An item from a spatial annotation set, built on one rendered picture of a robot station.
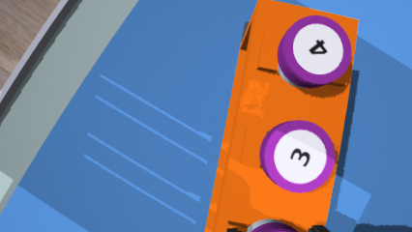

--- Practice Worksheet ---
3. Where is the orange tube rack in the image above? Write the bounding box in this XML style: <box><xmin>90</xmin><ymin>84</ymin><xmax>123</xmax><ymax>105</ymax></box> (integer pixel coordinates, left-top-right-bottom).
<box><xmin>205</xmin><ymin>0</ymin><xmax>359</xmax><ymax>232</ymax></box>

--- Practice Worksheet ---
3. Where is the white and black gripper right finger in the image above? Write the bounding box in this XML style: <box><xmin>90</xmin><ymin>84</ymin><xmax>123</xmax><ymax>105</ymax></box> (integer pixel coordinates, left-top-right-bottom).
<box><xmin>308</xmin><ymin>225</ymin><xmax>330</xmax><ymax>232</ymax></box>

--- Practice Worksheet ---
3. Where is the purple screw cap with number 4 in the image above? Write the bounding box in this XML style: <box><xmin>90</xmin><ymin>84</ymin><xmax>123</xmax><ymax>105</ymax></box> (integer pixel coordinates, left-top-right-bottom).
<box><xmin>277</xmin><ymin>15</ymin><xmax>352</xmax><ymax>88</ymax></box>

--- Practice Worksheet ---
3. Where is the purple screw cap with white disc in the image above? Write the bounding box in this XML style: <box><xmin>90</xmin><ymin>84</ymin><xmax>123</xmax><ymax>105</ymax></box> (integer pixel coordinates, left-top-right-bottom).
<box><xmin>251</xmin><ymin>222</ymin><xmax>298</xmax><ymax>232</ymax></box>
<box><xmin>259</xmin><ymin>120</ymin><xmax>336</xmax><ymax>193</ymax></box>

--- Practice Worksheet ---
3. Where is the blue flat mat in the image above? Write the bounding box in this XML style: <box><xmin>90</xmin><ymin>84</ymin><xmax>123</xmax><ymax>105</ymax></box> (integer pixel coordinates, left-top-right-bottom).
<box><xmin>0</xmin><ymin>0</ymin><xmax>412</xmax><ymax>232</ymax></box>

